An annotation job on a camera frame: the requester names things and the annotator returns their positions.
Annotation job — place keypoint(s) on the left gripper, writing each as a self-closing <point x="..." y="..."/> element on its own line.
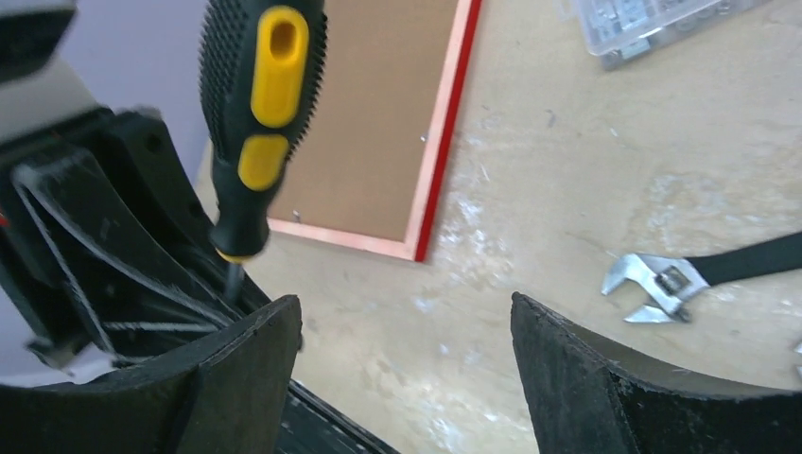
<point x="75" y="188"/>

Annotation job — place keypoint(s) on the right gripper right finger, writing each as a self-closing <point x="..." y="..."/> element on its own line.
<point x="589" y="394"/>

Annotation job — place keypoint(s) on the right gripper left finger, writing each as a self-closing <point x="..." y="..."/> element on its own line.
<point x="223" y="393"/>

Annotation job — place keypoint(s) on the red picture frame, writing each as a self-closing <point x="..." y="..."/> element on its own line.
<point x="369" y="173"/>

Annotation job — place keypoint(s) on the black yellow screwdriver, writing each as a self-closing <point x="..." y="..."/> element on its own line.
<point x="261" y="70"/>

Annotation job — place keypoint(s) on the clear plastic screw box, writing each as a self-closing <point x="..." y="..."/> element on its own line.
<point x="620" y="31"/>

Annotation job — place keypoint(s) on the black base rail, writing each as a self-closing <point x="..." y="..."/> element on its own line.
<point x="311" y="426"/>

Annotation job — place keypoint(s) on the black handle adjustable wrench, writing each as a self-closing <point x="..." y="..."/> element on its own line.
<point x="672" y="281"/>

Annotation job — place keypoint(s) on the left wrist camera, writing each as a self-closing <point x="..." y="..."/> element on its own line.
<point x="38" y="86"/>

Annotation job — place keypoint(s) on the red handle adjustable wrench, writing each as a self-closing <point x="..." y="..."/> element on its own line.
<point x="798" y="351"/>

